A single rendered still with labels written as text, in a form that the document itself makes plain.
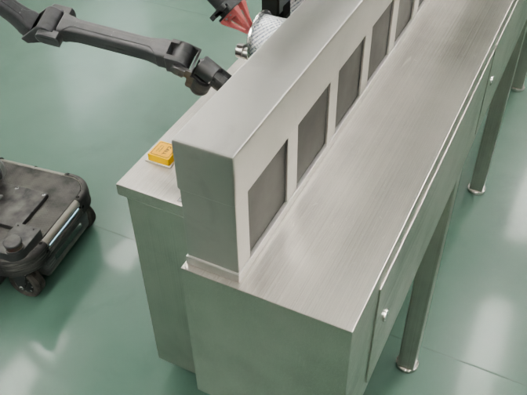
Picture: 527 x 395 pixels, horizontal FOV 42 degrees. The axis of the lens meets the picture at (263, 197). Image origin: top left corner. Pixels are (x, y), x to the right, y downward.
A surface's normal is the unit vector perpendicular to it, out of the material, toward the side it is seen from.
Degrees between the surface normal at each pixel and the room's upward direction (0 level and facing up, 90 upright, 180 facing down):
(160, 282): 90
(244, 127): 0
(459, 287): 0
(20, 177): 0
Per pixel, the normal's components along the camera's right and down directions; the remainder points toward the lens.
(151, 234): -0.44, 0.61
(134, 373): -0.01, -0.74
